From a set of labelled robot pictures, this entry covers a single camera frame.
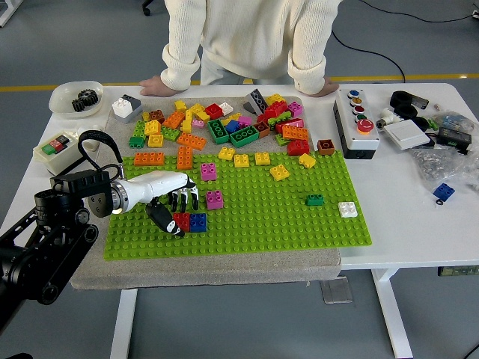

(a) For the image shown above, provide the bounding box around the person's left hand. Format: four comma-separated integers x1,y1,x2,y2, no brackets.
307,76,341,98

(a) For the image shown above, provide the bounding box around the person's right hand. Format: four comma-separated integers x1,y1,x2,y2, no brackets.
138,75,177,97

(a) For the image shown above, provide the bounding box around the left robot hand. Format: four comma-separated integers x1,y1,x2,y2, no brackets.
123,171,200,239

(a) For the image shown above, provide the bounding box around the red building brick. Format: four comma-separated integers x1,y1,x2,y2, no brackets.
275,117,305,134
172,212,191,233
287,139,311,156
261,101,291,119

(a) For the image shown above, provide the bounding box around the green studded baseplate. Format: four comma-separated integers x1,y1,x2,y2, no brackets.
103,150,374,261

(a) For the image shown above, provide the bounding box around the grey building brick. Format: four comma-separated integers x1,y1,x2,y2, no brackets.
112,93,143,124

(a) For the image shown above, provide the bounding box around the orange eight-stud brick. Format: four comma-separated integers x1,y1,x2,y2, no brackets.
133,152,165,167

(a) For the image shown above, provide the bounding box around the orange building brick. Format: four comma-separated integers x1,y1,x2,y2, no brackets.
176,145,194,171
163,111,186,129
281,125,310,141

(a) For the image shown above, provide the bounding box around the tall white brick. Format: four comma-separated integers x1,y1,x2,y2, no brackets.
112,97,132,117

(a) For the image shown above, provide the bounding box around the long orange brick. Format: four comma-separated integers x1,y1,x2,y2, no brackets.
175,133,207,150

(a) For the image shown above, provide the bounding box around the upturned red brick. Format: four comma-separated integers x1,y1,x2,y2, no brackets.
204,103,225,120

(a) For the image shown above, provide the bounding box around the grey long brick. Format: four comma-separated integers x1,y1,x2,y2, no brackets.
242,88,269,115

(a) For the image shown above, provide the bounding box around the upturned dark green brick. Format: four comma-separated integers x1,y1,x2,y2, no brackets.
229,125,261,147
207,118,230,145

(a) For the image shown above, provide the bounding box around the white push-button control box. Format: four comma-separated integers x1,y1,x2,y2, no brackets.
332,88,382,161

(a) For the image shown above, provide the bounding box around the white pipe fitting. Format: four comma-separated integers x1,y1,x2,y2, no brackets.
76,125,105,153
376,107,403,130

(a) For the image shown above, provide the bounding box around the black gear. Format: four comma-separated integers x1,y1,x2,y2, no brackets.
77,88,100,108
70,96,91,113

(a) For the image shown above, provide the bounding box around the white plastic bowl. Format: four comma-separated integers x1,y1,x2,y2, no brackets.
48,80,105,120

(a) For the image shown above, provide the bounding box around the person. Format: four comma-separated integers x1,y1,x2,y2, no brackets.
160,0,344,96

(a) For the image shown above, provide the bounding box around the grey-brown mat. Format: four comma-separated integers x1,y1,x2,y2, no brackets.
70,96,344,292

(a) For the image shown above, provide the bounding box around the clear bag with blue parts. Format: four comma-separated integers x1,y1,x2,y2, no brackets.
430,110,479,135

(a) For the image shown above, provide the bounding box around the black power adapter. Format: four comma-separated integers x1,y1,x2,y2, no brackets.
436,126,473,150

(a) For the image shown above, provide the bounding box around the clear bag of screws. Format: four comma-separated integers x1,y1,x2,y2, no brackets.
409,144,479,194

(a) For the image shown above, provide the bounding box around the white table leg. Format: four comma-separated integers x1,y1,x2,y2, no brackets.
371,268,415,359
109,288,138,359

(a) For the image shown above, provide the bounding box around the table height controller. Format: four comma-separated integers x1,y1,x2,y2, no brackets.
437,265,479,277

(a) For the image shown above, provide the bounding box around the black floor cable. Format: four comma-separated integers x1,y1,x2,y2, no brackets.
362,0,479,23
331,28,407,84

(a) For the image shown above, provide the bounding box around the white wall switch plate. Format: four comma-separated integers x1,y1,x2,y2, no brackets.
383,118,432,152

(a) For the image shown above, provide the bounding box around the white red-green switch box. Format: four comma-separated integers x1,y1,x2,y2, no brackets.
32,132,89,177

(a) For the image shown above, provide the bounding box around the white furniture frame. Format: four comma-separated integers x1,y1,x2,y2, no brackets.
0,0,18,28

